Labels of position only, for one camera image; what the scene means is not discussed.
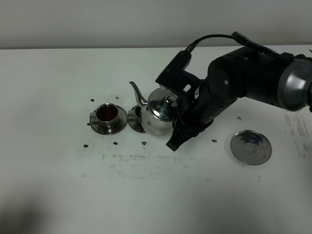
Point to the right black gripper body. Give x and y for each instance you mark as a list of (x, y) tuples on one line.
[(210, 97)]

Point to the right steel saucer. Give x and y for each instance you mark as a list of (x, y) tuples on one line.
[(138, 128)]

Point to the stainless steel teapot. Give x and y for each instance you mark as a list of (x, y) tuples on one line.
[(157, 111)]

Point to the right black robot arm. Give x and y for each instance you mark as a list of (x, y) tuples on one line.
[(284, 81)]

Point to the right steel teacup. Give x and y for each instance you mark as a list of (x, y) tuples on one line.
[(134, 115)]

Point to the steel teacup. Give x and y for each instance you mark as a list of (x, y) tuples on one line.
[(134, 115), (106, 115)]

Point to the left steel teacup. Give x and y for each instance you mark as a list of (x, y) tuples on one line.
[(106, 115)]

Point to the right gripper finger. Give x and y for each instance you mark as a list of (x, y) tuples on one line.
[(182, 132)]

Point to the teapot steel saucer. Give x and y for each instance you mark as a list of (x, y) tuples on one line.
[(251, 147)]

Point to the left steel saucer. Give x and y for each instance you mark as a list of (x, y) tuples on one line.
[(120, 125)]

